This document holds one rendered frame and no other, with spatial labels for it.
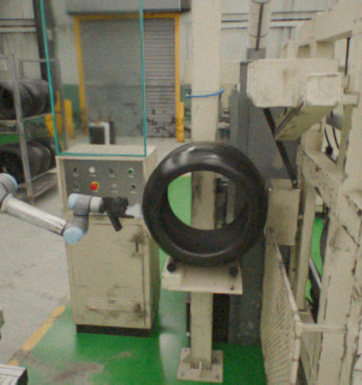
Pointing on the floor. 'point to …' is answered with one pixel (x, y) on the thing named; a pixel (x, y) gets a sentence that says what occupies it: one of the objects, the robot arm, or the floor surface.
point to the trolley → (20, 157)
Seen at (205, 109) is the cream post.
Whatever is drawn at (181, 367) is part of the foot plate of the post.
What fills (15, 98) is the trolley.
